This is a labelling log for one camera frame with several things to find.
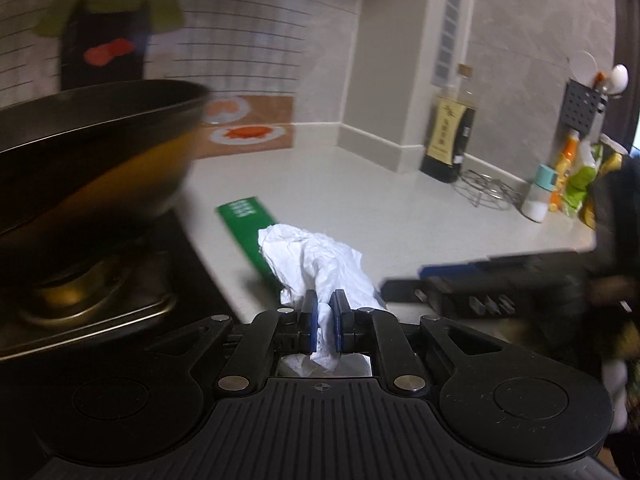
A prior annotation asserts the metal wire steamer rack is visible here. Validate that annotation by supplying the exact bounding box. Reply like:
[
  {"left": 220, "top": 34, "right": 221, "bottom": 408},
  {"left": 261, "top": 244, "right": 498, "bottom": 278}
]
[{"left": 452, "top": 169, "right": 521, "bottom": 211}]

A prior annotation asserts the yellow detergent bottle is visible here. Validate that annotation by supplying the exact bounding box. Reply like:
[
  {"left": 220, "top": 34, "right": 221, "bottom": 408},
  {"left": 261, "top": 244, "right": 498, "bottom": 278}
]
[{"left": 579, "top": 153, "right": 625, "bottom": 230}]

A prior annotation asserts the white wall vent grille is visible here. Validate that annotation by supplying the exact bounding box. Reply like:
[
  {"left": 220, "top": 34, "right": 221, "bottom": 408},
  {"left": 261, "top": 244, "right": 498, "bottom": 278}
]
[{"left": 432, "top": 0, "right": 462, "bottom": 87}]

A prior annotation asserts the white tissue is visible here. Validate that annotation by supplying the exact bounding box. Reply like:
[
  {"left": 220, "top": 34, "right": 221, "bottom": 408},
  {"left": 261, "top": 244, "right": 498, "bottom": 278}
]
[{"left": 258, "top": 223, "right": 384, "bottom": 378}]

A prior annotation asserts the green white vegetable bag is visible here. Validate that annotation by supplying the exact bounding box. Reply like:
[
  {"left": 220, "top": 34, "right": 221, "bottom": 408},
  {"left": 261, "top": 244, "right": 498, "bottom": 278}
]
[{"left": 562, "top": 139, "right": 603, "bottom": 218}]

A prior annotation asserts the black perforated wall rack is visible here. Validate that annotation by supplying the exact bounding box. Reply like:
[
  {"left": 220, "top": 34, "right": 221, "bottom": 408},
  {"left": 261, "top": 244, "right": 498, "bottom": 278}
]
[{"left": 559, "top": 79, "right": 608, "bottom": 136}]

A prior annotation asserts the orange detergent bottle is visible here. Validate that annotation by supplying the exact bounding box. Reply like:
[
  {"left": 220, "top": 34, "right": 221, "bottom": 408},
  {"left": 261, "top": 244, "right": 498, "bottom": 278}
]
[{"left": 549, "top": 129, "right": 579, "bottom": 212}]

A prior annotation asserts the black frying pan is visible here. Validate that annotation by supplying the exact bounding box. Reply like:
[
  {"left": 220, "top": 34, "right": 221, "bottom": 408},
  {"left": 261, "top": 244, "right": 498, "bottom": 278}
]
[{"left": 1, "top": 79, "right": 209, "bottom": 234}]

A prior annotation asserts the black gas stove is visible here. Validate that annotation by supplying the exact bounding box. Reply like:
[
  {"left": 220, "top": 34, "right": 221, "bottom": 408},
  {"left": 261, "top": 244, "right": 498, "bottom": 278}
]
[{"left": 1, "top": 213, "right": 235, "bottom": 469}]

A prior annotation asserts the dark soy sauce bottle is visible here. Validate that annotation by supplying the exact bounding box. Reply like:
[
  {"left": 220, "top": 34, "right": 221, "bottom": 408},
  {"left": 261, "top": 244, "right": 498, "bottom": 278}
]
[{"left": 420, "top": 63, "right": 476, "bottom": 183}]

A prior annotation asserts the teal lid salt shaker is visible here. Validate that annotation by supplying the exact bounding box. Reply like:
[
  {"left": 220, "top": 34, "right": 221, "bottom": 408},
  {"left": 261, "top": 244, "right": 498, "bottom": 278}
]
[{"left": 520, "top": 165, "right": 558, "bottom": 223}]

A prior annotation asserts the white orange spoon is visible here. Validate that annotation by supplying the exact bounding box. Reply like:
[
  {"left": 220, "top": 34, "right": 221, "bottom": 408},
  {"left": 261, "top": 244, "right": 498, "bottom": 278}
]
[{"left": 593, "top": 64, "right": 629, "bottom": 96}]

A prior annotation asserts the cartoon kitchen wall sticker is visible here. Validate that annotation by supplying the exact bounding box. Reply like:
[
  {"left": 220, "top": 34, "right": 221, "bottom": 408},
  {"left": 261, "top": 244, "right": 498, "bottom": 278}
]
[{"left": 1, "top": 0, "right": 361, "bottom": 157}]

